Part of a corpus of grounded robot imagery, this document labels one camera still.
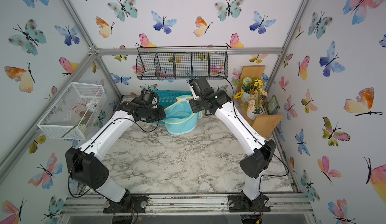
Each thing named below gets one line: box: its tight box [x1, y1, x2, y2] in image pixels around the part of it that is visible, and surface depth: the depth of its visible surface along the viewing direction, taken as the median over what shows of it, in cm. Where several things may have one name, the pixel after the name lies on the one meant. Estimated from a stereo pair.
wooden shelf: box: [236, 65, 283, 139], surface depth 99 cm
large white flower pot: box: [241, 76, 256, 103], surface depth 101 cm
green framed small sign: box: [266, 94, 281, 116], surface depth 113 cm
